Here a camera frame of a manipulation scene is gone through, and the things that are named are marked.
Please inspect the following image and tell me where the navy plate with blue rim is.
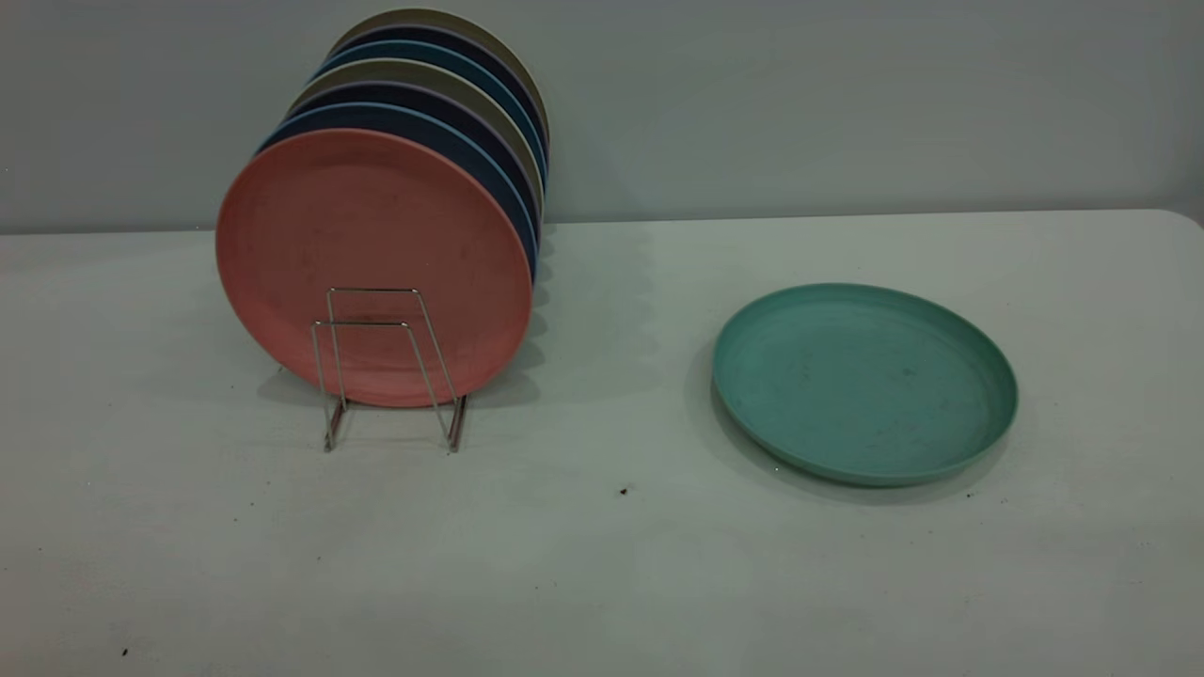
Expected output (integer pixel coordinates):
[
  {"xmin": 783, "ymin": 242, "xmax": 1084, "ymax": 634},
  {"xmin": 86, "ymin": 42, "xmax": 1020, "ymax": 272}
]
[{"xmin": 256, "ymin": 101, "xmax": 542, "ymax": 283}]

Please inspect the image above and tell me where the teal blue plate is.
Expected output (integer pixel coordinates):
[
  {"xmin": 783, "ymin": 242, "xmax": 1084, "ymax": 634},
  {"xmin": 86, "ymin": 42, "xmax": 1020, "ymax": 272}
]
[{"xmin": 313, "ymin": 39, "xmax": 548, "ymax": 180}]

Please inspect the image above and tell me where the green plate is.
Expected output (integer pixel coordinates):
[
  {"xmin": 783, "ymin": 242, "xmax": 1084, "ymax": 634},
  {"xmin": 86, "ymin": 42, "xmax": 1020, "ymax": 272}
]
[{"xmin": 711, "ymin": 283, "xmax": 1020, "ymax": 488}]

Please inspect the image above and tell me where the pink plate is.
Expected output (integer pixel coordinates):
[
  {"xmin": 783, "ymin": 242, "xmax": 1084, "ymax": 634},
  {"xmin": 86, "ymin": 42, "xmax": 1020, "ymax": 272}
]
[{"xmin": 214, "ymin": 128, "xmax": 535, "ymax": 409}]

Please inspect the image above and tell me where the beige plate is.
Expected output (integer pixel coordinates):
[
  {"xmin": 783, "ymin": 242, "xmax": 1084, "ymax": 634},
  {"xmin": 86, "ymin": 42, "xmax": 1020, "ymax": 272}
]
[
  {"xmin": 329, "ymin": 8, "xmax": 550, "ymax": 142},
  {"xmin": 285, "ymin": 57, "xmax": 547, "ymax": 203}
]

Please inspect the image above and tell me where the metal wire plate rack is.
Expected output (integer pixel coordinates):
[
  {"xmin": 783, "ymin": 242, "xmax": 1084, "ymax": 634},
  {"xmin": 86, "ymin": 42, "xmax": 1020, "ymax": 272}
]
[{"xmin": 311, "ymin": 287, "xmax": 468, "ymax": 454}]

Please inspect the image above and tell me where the dark purple plate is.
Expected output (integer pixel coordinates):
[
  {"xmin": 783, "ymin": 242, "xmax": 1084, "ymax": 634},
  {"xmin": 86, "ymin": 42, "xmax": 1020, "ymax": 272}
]
[
  {"xmin": 299, "ymin": 81, "xmax": 545, "ymax": 231},
  {"xmin": 327, "ymin": 24, "xmax": 549, "ymax": 156}
]

